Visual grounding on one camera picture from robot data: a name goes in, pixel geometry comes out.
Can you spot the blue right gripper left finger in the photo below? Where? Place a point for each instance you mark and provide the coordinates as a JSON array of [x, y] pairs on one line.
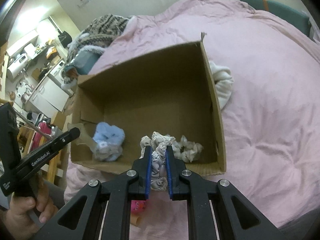
[[148, 154]]

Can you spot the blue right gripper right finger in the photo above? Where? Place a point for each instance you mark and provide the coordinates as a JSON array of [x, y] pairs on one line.
[[168, 170]]

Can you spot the beige fabric scrunchie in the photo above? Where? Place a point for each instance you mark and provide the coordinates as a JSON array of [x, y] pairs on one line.
[[185, 150]]

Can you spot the grey lace scrunchie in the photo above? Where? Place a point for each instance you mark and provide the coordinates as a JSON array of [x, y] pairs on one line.
[[159, 144]]

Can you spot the light blue fluffy sock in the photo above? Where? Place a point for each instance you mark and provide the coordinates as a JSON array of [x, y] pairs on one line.
[[109, 139]]

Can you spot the white ankle sock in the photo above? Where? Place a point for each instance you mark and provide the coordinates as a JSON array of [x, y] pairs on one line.
[[145, 141]]

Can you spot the left hand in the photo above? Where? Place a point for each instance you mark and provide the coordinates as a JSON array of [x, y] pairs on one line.
[[16, 220]]

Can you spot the yellow wooden chair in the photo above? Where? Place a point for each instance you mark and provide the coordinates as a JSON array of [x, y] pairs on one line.
[[52, 169]]

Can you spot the pink plush toy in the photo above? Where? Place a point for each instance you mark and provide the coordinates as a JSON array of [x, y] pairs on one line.
[[138, 206]]

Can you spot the brown cardboard tube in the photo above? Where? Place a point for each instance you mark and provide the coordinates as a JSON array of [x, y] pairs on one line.
[[135, 219]]

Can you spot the brown cardboard box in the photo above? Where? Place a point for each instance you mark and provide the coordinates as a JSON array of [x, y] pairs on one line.
[[170, 91]]

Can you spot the white kitchen cabinet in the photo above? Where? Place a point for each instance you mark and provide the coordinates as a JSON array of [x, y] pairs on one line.
[[47, 98]]

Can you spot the white fluffy cloth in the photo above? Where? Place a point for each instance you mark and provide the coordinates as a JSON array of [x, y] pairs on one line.
[[223, 80]]

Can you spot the pink bed duvet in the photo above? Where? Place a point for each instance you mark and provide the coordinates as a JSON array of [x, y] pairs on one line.
[[271, 120]]

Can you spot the white washing machine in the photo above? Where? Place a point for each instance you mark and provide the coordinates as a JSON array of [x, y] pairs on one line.
[[56, 73]]

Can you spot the grey fur-trimmed jacket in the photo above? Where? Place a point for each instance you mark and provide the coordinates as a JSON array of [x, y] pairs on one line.
[[84, 60]]

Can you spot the patterned knit sweater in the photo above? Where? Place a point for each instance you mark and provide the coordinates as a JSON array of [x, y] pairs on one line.
[[100, 32]]

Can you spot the teal headboard cushion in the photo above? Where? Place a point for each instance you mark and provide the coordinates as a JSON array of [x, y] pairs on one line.
[[294, 17]]

